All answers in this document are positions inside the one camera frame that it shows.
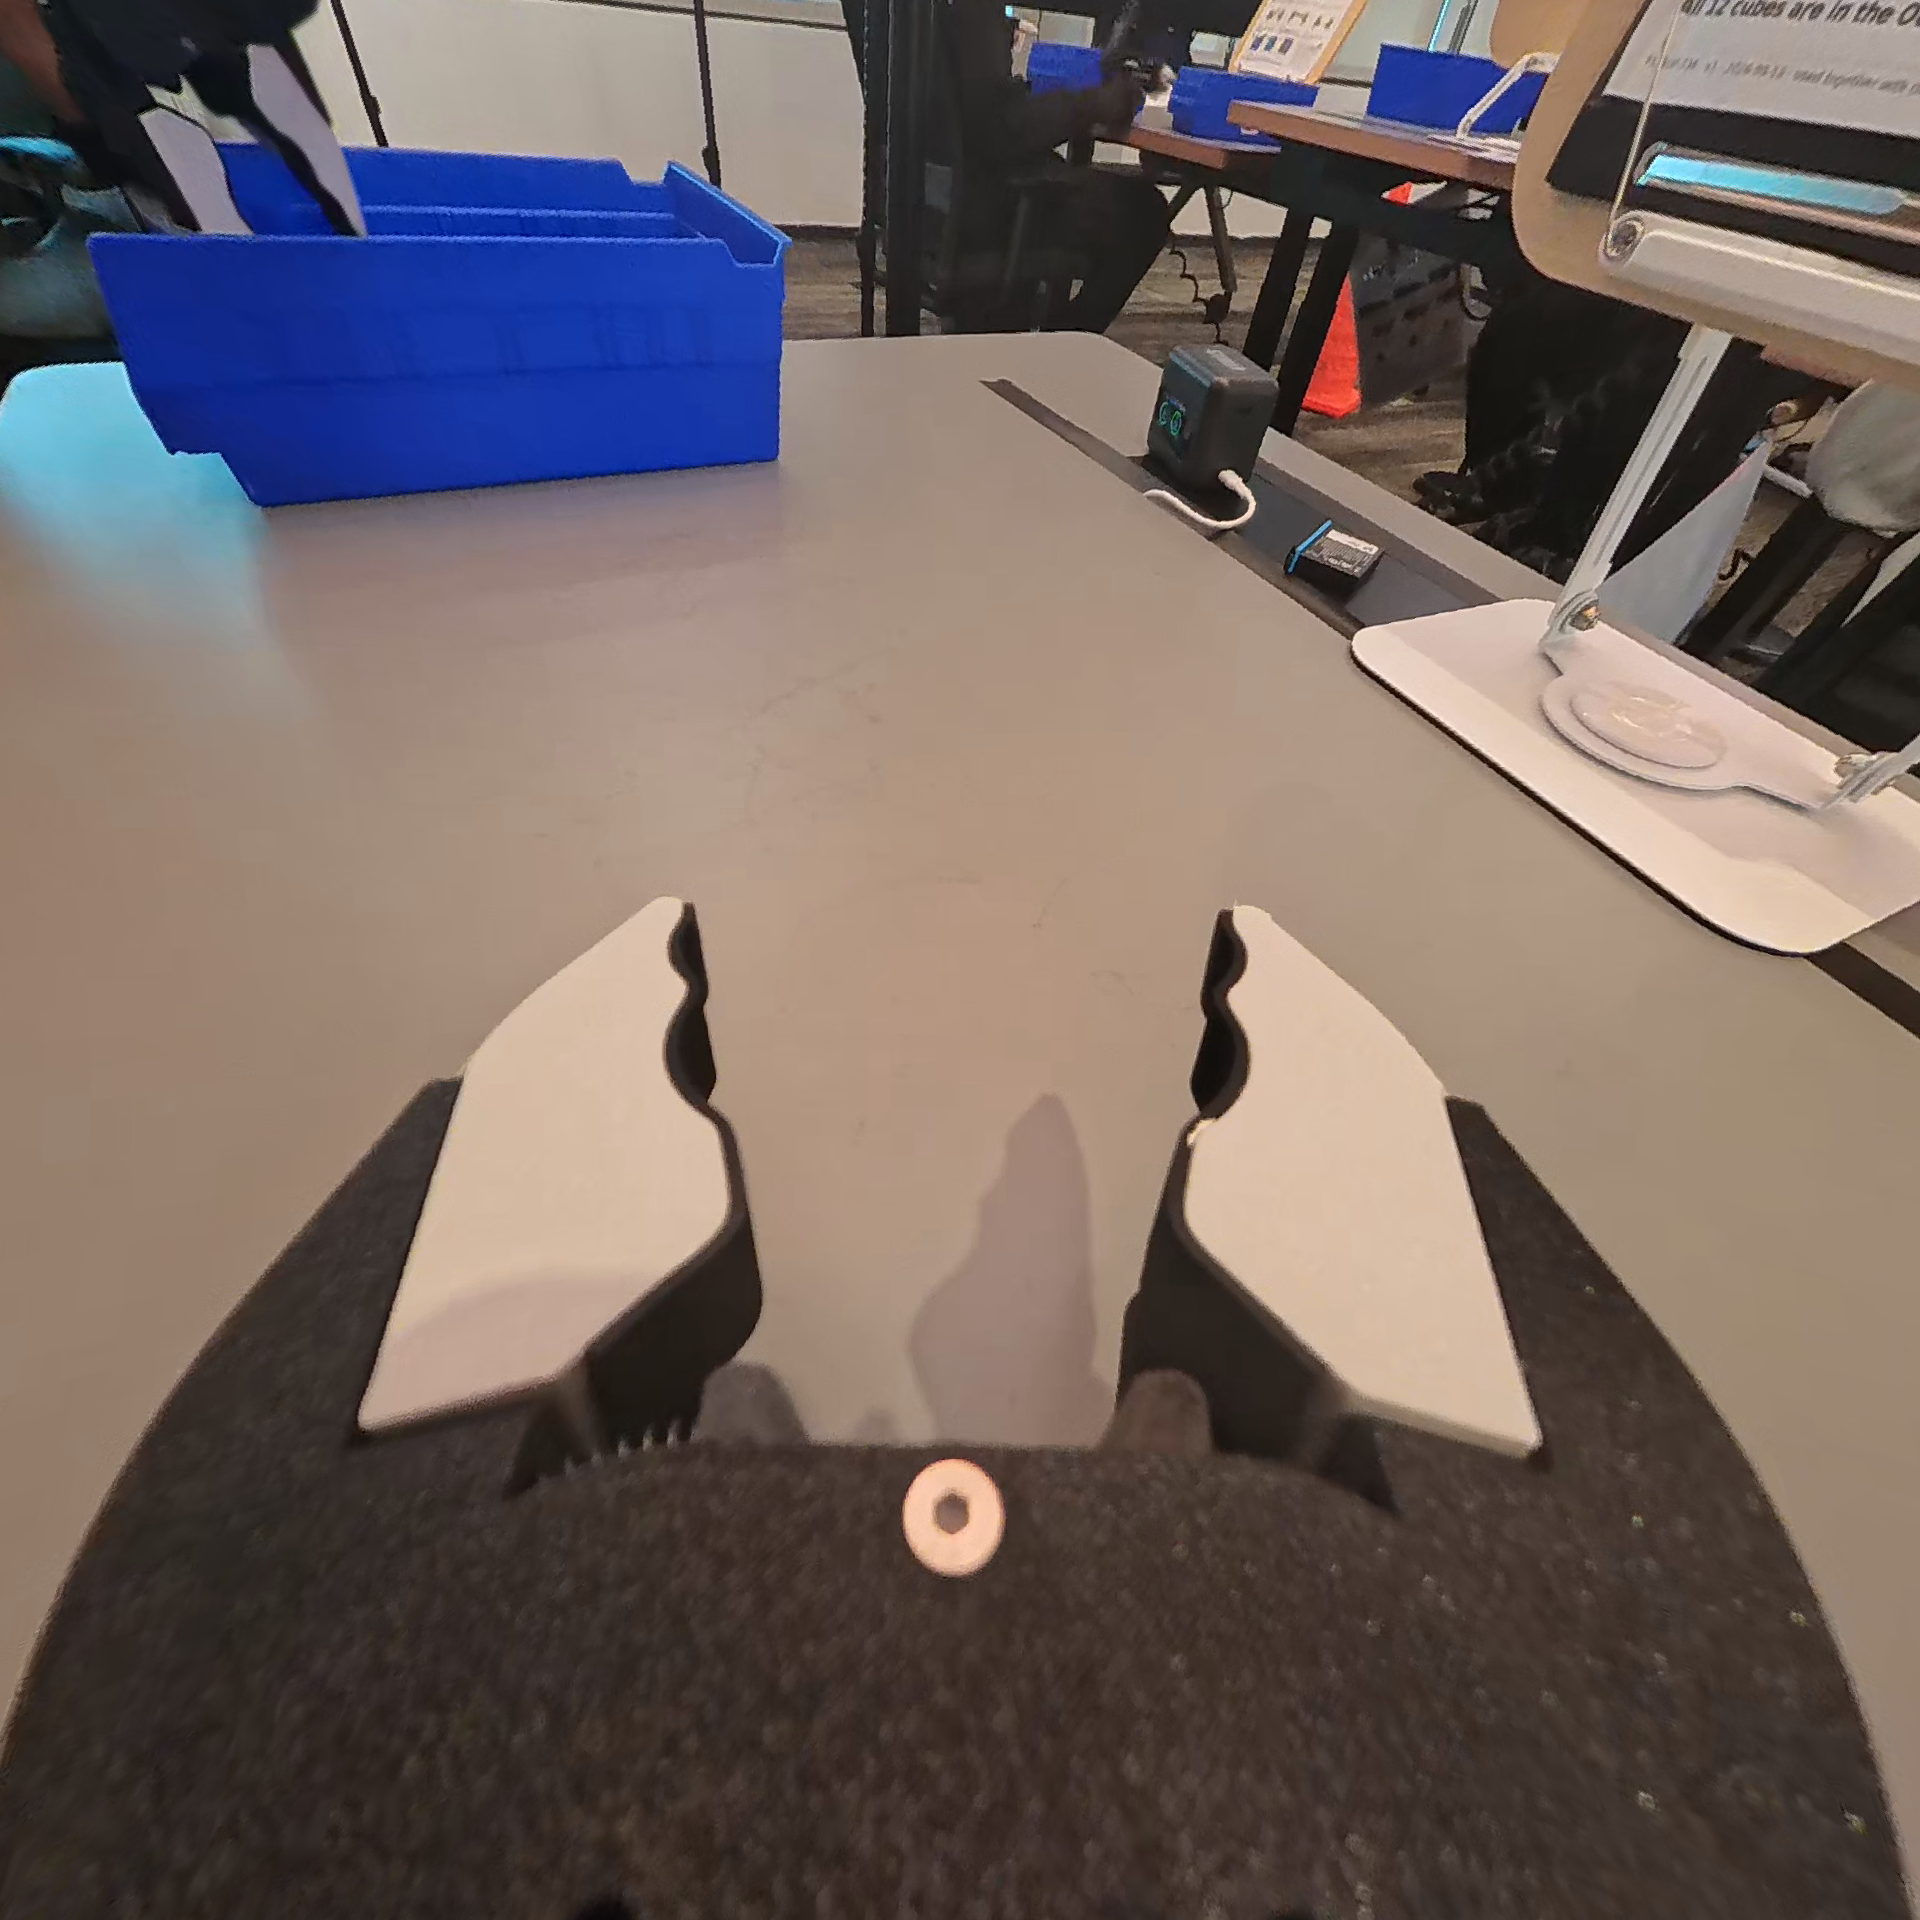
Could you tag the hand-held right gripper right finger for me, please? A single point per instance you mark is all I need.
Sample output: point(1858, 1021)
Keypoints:
point(1349, 1215)

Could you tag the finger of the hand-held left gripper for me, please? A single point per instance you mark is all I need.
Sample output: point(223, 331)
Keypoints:
point(192, 168)
point(306, 138)

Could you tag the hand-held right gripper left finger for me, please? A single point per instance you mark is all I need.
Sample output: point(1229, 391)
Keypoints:
point(569, 1200)

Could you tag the blue plastic bin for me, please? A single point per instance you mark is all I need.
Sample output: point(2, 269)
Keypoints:
point(1072, 61)
point(450, 360)
point(1441, 87)
point(1238, 106)

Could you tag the white tablet stand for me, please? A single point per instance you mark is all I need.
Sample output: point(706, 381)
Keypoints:
point(1723, 840)

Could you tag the small black battery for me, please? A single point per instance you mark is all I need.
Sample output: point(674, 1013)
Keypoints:
point(1336, 557)

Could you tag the black charging box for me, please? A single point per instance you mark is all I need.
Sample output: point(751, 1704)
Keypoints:
point(1214, 411)

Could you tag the orange traffic cone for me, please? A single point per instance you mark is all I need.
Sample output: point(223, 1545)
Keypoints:
point(1333, 369)

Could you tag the grey patterned box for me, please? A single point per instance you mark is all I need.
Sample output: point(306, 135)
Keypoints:
point(1411, 329)

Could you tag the wooden table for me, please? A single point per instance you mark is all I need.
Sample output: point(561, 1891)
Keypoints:
point(1381, 135)
point(1201, 143)

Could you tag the printed sign card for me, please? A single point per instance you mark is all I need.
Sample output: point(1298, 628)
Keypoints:
point(1298, 36)

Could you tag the white stand with instruction board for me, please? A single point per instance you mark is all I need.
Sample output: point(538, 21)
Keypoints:
point(1530, 195)

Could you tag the black tablet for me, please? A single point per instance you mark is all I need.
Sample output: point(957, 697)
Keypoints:
point(1583, 149)

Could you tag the silver light bar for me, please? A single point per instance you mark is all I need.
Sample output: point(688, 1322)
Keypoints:
point(1723, 180)

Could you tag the white instruction sheet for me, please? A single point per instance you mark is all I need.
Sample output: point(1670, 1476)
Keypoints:
point(1769, 59)

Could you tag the black metal post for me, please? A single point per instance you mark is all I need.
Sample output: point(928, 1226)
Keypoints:
point(886, 165)

